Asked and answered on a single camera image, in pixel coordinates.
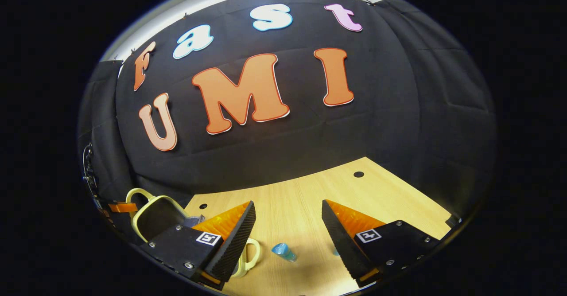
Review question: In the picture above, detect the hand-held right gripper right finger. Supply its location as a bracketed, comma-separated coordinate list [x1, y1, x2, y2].
[322, 200, 441, 288]

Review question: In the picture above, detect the translucent blue bottle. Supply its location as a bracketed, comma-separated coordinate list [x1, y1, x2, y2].
[271, 243, 297, 263]

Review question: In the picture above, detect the pale yellow small suitcase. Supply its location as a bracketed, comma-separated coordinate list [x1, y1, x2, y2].
[125, 188, 262, 279]

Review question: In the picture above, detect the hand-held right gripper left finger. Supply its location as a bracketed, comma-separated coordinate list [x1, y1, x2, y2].
[141, 201, 257, 291]

